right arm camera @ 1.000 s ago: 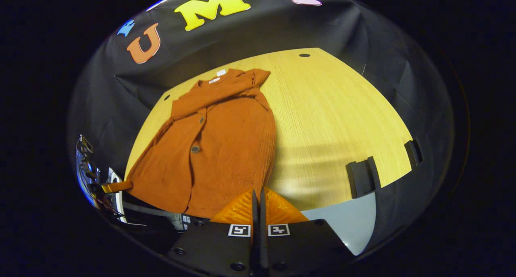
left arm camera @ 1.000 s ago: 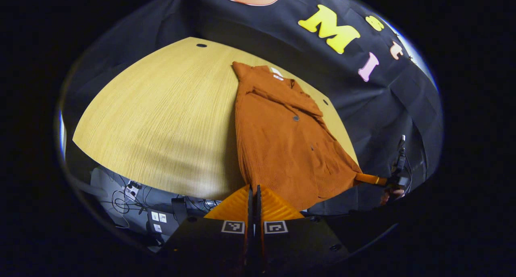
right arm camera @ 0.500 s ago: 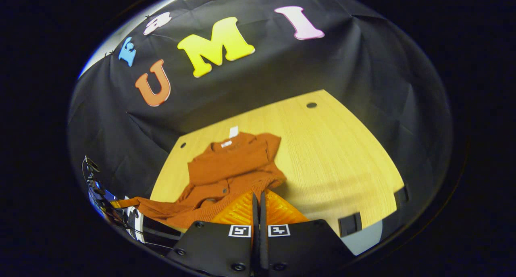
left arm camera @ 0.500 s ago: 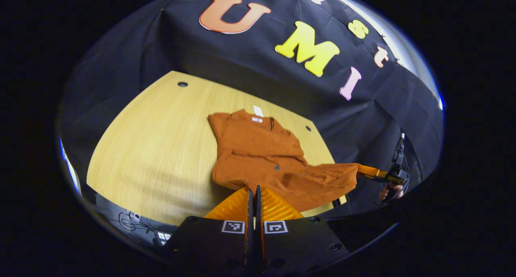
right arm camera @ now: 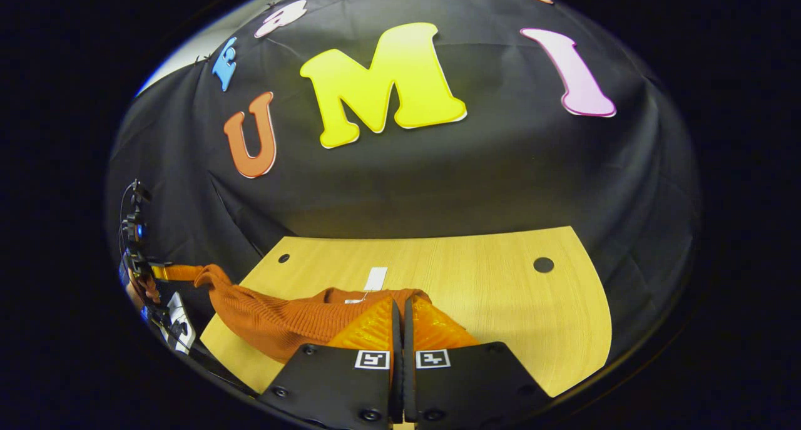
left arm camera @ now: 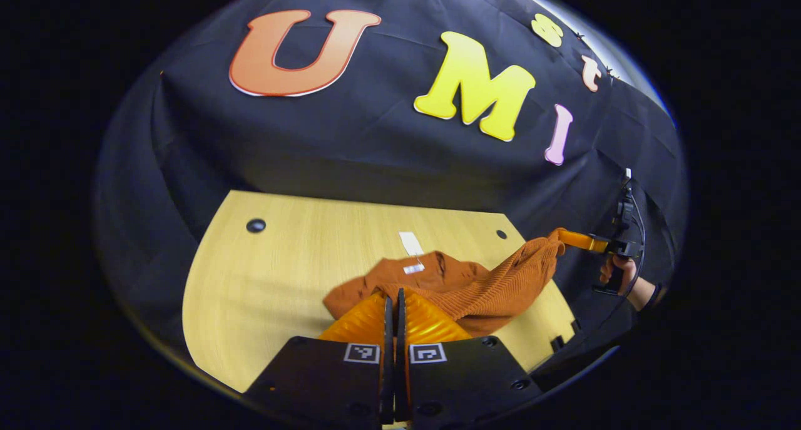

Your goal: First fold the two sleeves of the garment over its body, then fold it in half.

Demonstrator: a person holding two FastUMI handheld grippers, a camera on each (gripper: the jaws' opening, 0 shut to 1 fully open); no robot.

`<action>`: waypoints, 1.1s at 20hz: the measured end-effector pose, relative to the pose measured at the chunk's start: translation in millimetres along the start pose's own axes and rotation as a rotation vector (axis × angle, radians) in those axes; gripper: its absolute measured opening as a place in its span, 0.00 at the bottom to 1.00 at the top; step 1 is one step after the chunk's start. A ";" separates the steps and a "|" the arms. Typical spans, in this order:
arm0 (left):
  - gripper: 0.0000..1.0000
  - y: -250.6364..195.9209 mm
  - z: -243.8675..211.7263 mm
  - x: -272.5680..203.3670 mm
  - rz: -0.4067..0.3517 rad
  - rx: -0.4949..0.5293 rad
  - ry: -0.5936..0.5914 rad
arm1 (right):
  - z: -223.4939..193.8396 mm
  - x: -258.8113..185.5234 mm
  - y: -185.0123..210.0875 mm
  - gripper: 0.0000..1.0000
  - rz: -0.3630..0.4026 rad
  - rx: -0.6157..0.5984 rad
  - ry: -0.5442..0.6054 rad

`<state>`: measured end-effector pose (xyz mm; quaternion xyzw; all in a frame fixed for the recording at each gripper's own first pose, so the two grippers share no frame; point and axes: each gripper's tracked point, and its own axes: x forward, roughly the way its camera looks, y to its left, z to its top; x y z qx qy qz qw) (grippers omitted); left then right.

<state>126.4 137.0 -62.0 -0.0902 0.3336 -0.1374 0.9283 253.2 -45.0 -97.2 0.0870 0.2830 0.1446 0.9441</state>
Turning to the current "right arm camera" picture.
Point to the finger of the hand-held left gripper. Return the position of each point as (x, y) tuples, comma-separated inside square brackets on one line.
[(160, 271)]

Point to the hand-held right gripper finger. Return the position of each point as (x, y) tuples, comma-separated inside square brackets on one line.
[(408, 380), (396, 367)]

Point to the orange jacket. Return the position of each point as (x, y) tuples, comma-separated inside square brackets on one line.
[(275, 320)]

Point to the white power strip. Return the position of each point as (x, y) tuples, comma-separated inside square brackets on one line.
[(178, 323)]

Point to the white paper garment tag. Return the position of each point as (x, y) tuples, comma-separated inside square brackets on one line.
[(376, 278)]

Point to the black backdrop cloth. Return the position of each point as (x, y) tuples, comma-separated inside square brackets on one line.
[(469, 179)]

